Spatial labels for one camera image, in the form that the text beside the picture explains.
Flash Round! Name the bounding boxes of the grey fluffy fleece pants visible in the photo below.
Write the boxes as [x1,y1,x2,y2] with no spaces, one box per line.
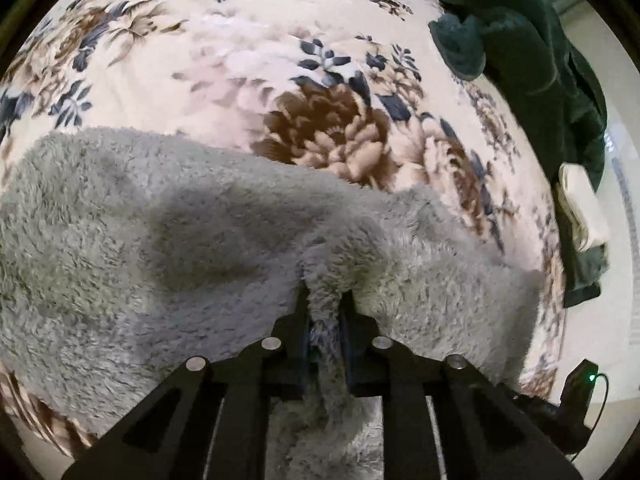
[1,128,544,479]

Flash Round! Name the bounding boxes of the floral and checked bed blanket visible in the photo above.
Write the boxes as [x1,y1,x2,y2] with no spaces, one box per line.
[0,0,569,461]

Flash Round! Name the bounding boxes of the folded cream cloth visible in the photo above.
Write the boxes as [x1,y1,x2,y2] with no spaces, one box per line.
[556,162,610,252]

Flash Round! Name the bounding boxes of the black device with green light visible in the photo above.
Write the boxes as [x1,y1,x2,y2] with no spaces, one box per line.
[514,357,612,463]

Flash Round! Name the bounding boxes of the dark green fleece garment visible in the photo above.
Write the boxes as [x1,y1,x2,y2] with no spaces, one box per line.
[424,0,612,309]

